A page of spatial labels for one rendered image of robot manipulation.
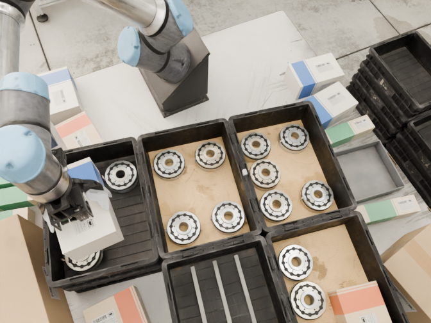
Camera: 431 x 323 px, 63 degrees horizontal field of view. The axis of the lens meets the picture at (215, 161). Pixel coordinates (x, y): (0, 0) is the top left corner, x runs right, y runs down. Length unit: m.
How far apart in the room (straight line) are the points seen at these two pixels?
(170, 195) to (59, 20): 2.04
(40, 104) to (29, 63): 2.12
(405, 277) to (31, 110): 1.06
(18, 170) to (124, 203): 0.64
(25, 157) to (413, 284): 1.06
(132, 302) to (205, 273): 0.24
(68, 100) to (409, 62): 1.69
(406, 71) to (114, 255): 1.69
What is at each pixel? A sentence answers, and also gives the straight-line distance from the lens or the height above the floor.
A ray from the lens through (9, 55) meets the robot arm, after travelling 0.86.
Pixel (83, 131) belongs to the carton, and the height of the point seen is 0.77.
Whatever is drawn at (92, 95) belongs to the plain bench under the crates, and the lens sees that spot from 1.56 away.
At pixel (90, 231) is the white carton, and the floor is 1.14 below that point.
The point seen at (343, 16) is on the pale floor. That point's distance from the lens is 3.03.
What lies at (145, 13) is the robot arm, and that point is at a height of 1.21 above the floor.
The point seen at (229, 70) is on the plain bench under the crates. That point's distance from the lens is 1.58.
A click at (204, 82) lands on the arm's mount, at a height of 0.83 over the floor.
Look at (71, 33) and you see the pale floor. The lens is 2.84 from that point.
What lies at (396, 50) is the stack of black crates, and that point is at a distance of 2.20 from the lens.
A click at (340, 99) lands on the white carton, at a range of 1.48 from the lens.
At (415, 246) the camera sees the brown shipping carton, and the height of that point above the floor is 0.86.
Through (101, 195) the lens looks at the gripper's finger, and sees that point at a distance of 0.83.
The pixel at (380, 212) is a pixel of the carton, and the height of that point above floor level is 0.76.
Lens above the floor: 1.93
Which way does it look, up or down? 65 degrees down
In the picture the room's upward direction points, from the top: 5 degrees clockwise
